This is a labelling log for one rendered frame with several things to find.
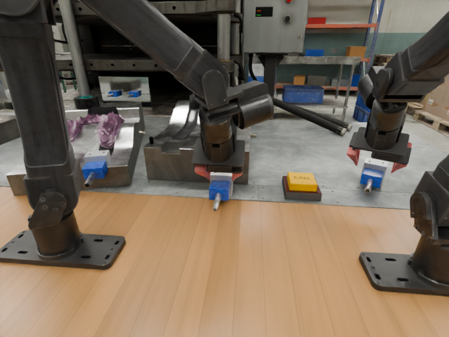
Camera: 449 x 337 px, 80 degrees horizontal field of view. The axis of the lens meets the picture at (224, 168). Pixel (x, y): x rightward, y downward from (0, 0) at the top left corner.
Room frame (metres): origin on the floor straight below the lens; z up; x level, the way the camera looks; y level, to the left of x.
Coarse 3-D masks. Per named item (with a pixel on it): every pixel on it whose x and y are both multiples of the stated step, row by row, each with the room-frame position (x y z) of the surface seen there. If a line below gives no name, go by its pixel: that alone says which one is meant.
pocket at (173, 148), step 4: (164, 144) 0.65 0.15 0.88; (168, 144) 0.65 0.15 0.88; (172, 144) 0.65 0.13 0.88; (176, 144) 0.65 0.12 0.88; (180, 144) 0.65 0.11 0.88; (164, 148) 0.64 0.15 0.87; (168, 148) 0.65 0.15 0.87; (172, 148) 0.65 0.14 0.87; (176, 148) 0.65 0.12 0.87; (164, 152) 0.61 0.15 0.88; (168, 152) 0.64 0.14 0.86; (172, 152) 0.64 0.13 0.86; (176, 152) 0.64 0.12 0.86
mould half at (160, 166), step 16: (176, 112) 0.88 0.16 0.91; (176, 128) 0.79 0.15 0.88; (160, 144) 0.63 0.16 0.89; (192, 144) 0.63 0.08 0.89; (160, 160) 0.61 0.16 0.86; (176, 160) 0.60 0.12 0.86; (160, 176) 0.61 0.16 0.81; (176, 176) 0.61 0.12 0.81; (192, 176) 0.60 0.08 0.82; (240, 176) 0.59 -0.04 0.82
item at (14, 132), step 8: (0, 120) 0.93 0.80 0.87; (8, 120) 0.93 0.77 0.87; (16, 120) 0.96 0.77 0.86; (0, 128) 0.89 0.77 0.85; (8, 128) 0.92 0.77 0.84; (16, 128) 0.95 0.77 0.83; (0, 136) 0.88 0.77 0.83; (8, 136) 0.91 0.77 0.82; (16, 136) 0.94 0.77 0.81; (0, 144) 0.87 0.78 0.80
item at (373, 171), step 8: (368, 160) 0.61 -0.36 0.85; (376, 160) 0.61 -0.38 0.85; (368, 168) 0.59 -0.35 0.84; (376, 168) 0.59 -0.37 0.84; (384, 168) 0.58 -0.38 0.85; (368, 176) 0.56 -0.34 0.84; (376, 176) 0.55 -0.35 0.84; (384, 176) 0.58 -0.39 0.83; (368, 184) 0.53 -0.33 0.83; (376, 184) 0.55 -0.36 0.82; (368, 192) 0.51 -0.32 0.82
